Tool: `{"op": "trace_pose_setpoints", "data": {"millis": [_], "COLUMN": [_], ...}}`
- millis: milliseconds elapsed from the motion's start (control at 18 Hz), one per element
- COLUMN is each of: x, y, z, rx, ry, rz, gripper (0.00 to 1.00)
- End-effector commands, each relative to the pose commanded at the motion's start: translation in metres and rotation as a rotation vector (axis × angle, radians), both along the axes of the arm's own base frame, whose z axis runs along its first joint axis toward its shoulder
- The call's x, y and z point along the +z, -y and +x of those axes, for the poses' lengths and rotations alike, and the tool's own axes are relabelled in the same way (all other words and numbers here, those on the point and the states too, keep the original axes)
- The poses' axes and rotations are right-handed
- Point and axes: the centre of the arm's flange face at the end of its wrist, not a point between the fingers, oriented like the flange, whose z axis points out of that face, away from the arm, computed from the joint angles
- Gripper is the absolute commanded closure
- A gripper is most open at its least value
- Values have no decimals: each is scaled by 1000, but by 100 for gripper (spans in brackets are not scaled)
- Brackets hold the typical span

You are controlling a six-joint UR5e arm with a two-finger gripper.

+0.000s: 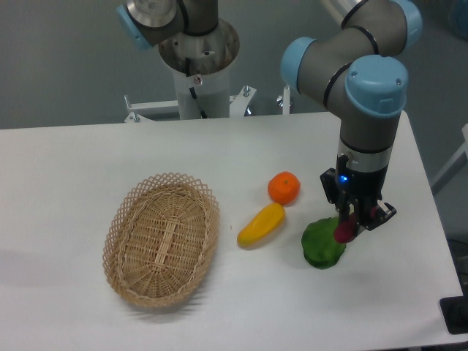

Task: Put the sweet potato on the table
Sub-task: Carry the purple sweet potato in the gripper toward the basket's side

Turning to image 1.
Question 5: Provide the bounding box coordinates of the black cable on pedestal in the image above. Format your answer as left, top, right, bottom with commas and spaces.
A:
184, 57, 209, 120

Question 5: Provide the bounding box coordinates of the yellow mango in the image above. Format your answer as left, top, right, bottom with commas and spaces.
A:
237, 203, 286, 248

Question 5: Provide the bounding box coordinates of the woven wicker basket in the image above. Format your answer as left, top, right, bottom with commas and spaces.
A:
102, 173, 220, 308

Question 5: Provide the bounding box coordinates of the green bok choy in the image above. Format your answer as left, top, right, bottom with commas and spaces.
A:
301, 216, 347, 269

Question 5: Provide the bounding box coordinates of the black device at table edge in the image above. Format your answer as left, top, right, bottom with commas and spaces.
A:
439, 296, 467, 335

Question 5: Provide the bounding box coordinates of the white metal base frame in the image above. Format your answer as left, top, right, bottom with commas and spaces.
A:
123, 85, 293, 123

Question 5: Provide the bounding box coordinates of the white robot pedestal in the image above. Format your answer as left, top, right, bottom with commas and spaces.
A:
158, 19, 240, 99

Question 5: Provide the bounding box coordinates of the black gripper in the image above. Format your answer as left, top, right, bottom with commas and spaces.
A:
320, 155, 396, 231

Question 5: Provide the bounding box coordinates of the white frame at right edge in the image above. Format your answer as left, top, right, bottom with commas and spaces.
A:
430, 124, 467, 196

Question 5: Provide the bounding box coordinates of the orange tangerine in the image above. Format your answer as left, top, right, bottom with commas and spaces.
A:
268, 171, 301, 205

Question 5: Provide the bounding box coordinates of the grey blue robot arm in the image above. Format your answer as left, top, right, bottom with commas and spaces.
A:
117, 1, 423, 236

